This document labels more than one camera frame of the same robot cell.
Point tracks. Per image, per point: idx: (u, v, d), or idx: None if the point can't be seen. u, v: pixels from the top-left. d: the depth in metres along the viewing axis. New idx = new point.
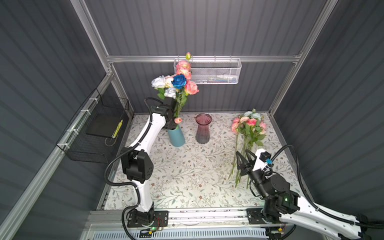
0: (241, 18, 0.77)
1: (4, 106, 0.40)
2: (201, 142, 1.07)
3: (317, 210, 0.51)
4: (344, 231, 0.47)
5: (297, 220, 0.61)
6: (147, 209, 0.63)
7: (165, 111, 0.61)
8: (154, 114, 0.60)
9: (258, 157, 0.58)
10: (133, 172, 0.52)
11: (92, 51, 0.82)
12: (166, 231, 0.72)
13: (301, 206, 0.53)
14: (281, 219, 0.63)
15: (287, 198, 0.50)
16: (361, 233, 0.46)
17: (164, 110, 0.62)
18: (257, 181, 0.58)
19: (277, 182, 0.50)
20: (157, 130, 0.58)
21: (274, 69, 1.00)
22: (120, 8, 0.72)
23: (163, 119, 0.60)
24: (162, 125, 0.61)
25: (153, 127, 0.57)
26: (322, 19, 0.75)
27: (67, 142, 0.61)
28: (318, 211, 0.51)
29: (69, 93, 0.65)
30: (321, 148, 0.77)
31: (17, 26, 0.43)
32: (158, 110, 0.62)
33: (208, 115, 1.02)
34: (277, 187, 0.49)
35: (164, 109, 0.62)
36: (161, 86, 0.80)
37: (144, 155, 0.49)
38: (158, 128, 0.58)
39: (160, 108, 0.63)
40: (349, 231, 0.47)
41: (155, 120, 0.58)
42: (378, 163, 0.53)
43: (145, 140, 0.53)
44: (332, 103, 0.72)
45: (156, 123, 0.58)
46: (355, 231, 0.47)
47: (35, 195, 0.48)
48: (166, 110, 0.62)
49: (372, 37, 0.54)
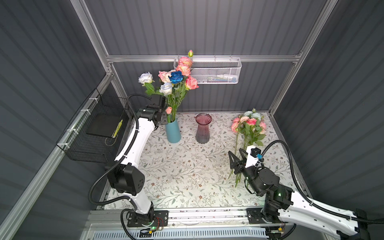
0: (241, 18, 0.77)
1: (5, 106, 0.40)
2: (201, 142, 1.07)
3: (310, 205, 0.51)
4: (341, 226, 0.46)
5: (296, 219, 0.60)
6: (145, 212, 0.62)
7: (152, 115, 0.55)
8: (140, 119, 0.54)
9: (250, 156, 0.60)
10: (122, 185, 0.47)
11: (91, 51, 0.81)
12: (166, 231, 0.72)
13: (295, 201, 0.53)
14: (283, 216, 0.63)
15: (280, 193, 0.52)
16: (358, 228, 0.45)
17: (151, 113, 0.55)
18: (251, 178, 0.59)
19: (266, 176, 0.51)
20: (145, 137, 0.52)
21: (273, 69, 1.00)
22: (120, 8, 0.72)
23: (151, 123, 0.54)
24: (151, 130, 0.55)
25: (140, 134, 0.51)
26: (322, 19, 0.75)
27: (67, 142, 0.61)
28: (312, 206, 0.51)
29: (69, 93, 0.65)
30: (321, 147, 0.77)
31: (17, 25, 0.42)
32: (145, 113, 0.55)
33: (208, 115, 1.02)
34: (267, 180, 0.50)
35: (152, 112, 0.56)
36: (147, 80, 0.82)
37: (132, 168, 0.44)
38: (147, 135, 0.53)
39: (147, 111, 0.56)
40: (345, 226, 0.46)
41: (141, 126, 0.52)
42: (378, 163, 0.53)
43: (133, 151, 0.47)
44: (332, 103, 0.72)
45: (143, 129, 0.52)
46: (350, 226, 0.45)
47: (36, 194, 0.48)
48: (155, 113, 0.55)
49: (372, 37, 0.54)
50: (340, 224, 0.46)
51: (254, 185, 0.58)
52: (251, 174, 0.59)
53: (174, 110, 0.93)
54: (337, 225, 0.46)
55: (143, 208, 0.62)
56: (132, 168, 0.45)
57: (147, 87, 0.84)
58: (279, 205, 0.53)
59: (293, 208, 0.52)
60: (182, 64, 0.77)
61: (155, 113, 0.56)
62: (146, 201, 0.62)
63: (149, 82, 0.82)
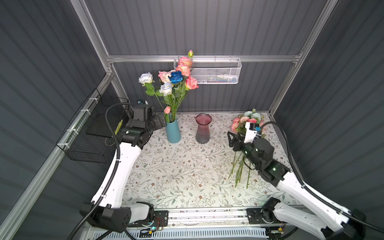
0: (240, 18, 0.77)
1: (5, 106, 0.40)
2: (201, 142, 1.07)
3: (301, 188, 0.49)
4: (326, 217, 0.43)
5: (286, 216, 0.60)
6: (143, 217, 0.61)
7: (137, 137, 0.47)
8: (122, 144, 0.46)
9: (247, 129, 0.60)
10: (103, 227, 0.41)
11: (91, 51, 0.81)
12: (166, 231, 0.72)
13: (287, 180, 0.51)
14: (277, 211, 0.64)
15: (275, 167, 0.55)
16: (346, 224, 0.40)
17: (136, 134, 0.47)
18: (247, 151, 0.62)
19: (260, 144, 0.54)
20: (130, 166, 0.45)
21: (273, 69, 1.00)
22: (120, 8, 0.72)
23: (137, 148, 0.46)
24: (137, 155, 0.47)
25: (122, 165, 0.43)
26: (322, 19, 0.75)
27: (67, 142, 0.61)
28: (304, 189, 0.48)
29: (69, 93, 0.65)
30: (321, 147, 0.77)
31: (17, 25, 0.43)
32: (128, 135, 0.47)
33: (208, 115, 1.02)
34: (259, 146, 0.53)
35: (136, 134, 0.48)
36: (147, 80, 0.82)
37: (112, 212, 0.37)
38: (131, 164, 0.45)
39: (130, 133, 0.48)
40: (331, 217, 0.42)
41: (124, 154, 0.44)
42: (378, 163, 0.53)
43: (113, 188, 0.40)
44: (332, 103, 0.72)
45: (127, 157, 0.44)
46: (336, 219, 0.41)
47: (36, 194, 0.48)
48: (140, 135, 0.47)
49: (372, 37, 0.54)
50: (326, 214, 0.43)
51: (250, 156, 0.61)
52: (247, 147, 0.62)
53: (174, 110, 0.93)
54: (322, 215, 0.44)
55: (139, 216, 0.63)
56: (113, 212, 0.37)
57: (147, 87, 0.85)
58: (270, 178, 0.53)
59: (281, 187, 0.52)
60: (182, 64, 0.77)
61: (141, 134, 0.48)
62: (141, 209, 0.59)
63: (149, 82, 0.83)
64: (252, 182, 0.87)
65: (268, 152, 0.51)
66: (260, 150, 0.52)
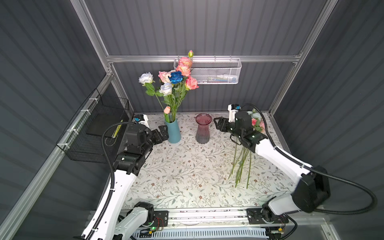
0: (240, 18, 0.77)
1: (4, 106, 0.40)
2: (201, 142, 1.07)
3: (274, 149, 0.54)
4: (291, 171, 0.47)
5: (277, 204, 0.62)
6: (143, 221, 0.61)
7: (133, 164, 0.47)
8: (117, 172, 0.45)
9: (230, 110, 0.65)
10: None
11: (91, 51, 0.81)
12: (166, 231, 0.72)
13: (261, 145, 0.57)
14: (271, 203, 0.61)
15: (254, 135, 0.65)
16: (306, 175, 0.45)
17: (132, 161, 0.47)
18: (232, 127, 0.70)
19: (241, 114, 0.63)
20: (124, 195, 0.44)
21: (274, 69, 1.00)
22: (120, 8, 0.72)
23: (131, 175, 0.45)
24: (132, 182, 0.46)
25: (116, 194, 0.42)
26: (322, 19, 0.75)
27: (67, 142, 0.61)
28: (275, 150, 0.54)
29: (68, 93, 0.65)
30: (322, 148, 0.76)
31: (17, 25, 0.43)
32: (124, 163, 0.47)
33: (208, 115, 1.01)
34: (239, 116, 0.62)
35: (133, 160, 0.47)
36: (148, 80, 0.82)
37: None
38: (125, 192, 0.44)
39: (126, 159, 0.48)
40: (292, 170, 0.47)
41: (118, 182, 0.44)
42: (378, 163, 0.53)
43: (105, 221, 0.39)
44: (332, 103, 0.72)
45: (121, 185, 0.43)
46: (298, 172, 0.46)
47: (36, 195, 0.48)
48: (136, 161, 0.47)
49: (373, 37, 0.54)
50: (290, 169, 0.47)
51: (234, 131, 0.70)
52: (231, 124, 0.70)
53: (174, 110, 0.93)
54: (288, 171, 0.49)
55: (137, 224, 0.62)
56: None
57: (147, 87, 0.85)
58: (249, 145, 0.59)
59: (258, 152, 0.58)
60: (182, 64, 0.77)
61: (138, 160, 0.47)
62: (138, 217, 0.59)
63: (149, 83, 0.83)
64: (252, 182, 0.87)
65: (246, 119, 0.59)
66: (239, 118, 0.61)
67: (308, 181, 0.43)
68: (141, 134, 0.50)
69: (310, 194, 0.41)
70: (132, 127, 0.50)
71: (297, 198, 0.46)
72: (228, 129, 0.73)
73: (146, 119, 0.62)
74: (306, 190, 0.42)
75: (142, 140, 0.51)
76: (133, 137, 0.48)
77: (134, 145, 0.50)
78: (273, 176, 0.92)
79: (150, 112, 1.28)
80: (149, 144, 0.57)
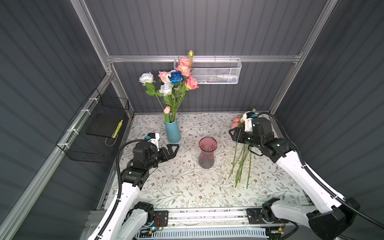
0: (241, 18, 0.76)
1: (4, 106, 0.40)
2: (201, 162, 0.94)
3: (302, 167, 0.47)
4: (318, 198, 0.42)
5: (283, 211, 0.60)
6: (143, 222, 0.62)
7: (139, 178, 0.52)
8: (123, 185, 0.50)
9: (246, 119, 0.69)
10: None
11: (92, 51, 0.82)
12: (166, 231, 0.72)
13: (287, 163, 0.48)
14: (273, 207, 0.66)
15: (279, 143, 0.53)
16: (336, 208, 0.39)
17: (137, 176, 0.53)
18: (250, 137, 0.62)
19: (266, 126, 0.52)
20: (127, 208, 0.47)
21: (274, 69, 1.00)
22: (120, 8, 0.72)
23: (136, 189, 0.50)
24: (136, 197, 0.51)
25: (121, 205, 0.46)
26: (322, 19, 0.75)
27: (67, 142, 0.61)
28: (304, 169, 0.46)
29: (69, 93, 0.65)
30: (321, 147, 0.77)
31: (17, 26, 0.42)
32: (129, 177, 0.52)
33: (211, 152, 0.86)
34: (265, 129, 0.53)
35: (138, 175, 0.53)
36: (148, 80, 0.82)
37: None
38: (129, 204, 0.48)
39: (133, 174, 0.53)
40: (321, 198, 0.41)
41: (124, 193, 0.48)
42: (378, 163, 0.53)
43: (109, 229, 0.41)
44: (332, 103, 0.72)
45: (126, 197, 0.48)
46: (328, 202, 0.40)
47: (34, 197, 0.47)
48: (141, 176, 0.53)
49: (373, 37, 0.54)
50: (319, 197, 0.42)
51: (253, 140, 0.61)
52: (250, 134, 0.63)
53: (174, 110, 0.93)
54: (314, 195, 0.43)
55: (139, 223, 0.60)
56: None
57: (147, 87, 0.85)
58: (272, 152, 0.51)
59: (283, 166, 0.50)
60: (182, 64, 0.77)
61: (143, 175, 0.53)
62: (140, 220, 0.60)
63: (149, 82, 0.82)
64: (252, 182, 0.87)
65: (265, 126, 0.53)
66: (258, 124, 0.55)
67: (336, 215, 0.38)
68: (147, 151, 0.56)
69: (332, 223, 0.38)
70: (138, 144, 0.57)
71: (316, 224, 0.43)
72: (245, 140, 0.66)
73: (157, 136, 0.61)
74: (330, 220, 0.38)
75: (147, 157, 0.57)
76: (138, 154, 0.54)
77: (140, 161, 0.55)
78: (272, 175, 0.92)
79: (150, 112, 1.28)
80: (154, 161, 0.62)
